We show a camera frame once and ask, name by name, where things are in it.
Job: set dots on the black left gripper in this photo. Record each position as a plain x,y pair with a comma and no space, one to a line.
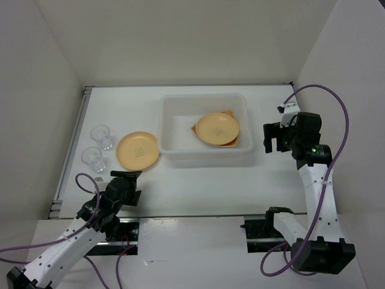
133,195

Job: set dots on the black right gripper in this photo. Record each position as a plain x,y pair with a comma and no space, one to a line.
271,130

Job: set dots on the woven bamboo fan-shaped tray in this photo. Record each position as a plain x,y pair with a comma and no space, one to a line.
231,114

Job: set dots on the beige plate with bear print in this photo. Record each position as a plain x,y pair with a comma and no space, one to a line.
218,129

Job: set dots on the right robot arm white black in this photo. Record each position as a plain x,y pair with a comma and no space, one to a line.
320,248

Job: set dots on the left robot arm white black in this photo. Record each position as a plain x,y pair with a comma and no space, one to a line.
95,222

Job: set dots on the translucent white plastic bin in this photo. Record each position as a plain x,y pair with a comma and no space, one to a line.
210,129

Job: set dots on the clear plastic cup front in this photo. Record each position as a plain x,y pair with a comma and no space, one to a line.
92,157

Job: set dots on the clear plastic cup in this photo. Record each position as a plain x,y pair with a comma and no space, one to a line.
101,135
92,157

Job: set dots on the clear plastic cup rear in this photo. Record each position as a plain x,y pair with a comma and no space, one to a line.
101,135

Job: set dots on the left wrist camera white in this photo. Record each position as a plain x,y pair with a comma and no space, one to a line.
101,183

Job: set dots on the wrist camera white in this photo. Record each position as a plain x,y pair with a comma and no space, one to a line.
101,183
288,111

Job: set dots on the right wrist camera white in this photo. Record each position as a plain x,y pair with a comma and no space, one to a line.
288,111

